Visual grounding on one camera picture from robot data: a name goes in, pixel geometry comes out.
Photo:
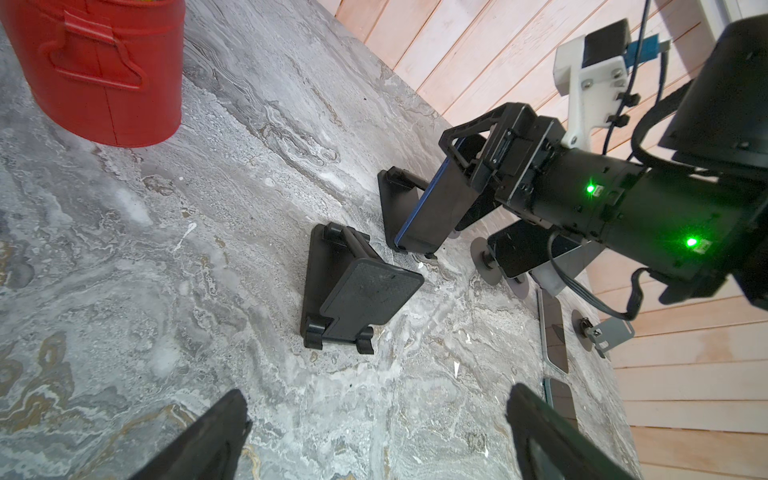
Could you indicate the black folding phone stand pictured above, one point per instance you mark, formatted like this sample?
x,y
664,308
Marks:
x,y
350,289
407,219

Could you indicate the green-edged smartphone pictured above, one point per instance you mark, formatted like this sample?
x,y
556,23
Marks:
x,y
558,395

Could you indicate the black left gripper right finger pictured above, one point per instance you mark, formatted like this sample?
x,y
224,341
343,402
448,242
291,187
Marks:
x,y
548,447

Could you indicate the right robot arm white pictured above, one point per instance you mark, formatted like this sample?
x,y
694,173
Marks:
x,y
689,206

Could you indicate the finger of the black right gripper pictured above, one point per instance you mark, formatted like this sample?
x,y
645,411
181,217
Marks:
x,y
500,141

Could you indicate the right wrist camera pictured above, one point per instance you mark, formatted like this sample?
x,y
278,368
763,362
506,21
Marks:
x,y
593,72

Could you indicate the silver-edged smartphone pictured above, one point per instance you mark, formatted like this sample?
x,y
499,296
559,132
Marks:
x,y
552,331

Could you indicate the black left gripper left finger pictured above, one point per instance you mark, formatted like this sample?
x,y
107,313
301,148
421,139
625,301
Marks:
x,y
208,449

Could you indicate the black folding phone stand front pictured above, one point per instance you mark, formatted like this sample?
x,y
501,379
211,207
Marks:
x,y
350,289

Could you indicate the grey round empty phone stand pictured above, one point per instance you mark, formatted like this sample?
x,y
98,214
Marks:
x,y
603,336

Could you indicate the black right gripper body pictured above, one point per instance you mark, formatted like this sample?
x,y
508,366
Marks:
x,y
514,192

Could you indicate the teal smartphone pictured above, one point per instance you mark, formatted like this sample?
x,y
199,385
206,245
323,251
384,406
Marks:
x,y
520,247

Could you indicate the black folding phone stand left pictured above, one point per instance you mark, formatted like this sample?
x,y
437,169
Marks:
x,y
407,219

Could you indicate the red pencil cup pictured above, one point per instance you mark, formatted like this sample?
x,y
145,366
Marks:
x,y
107,71

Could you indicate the purple smartphone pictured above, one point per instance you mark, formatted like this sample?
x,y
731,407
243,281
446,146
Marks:
x,y
572,259

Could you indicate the blue-edged smartphone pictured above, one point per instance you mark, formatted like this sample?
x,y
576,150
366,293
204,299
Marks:
x,y
451,199

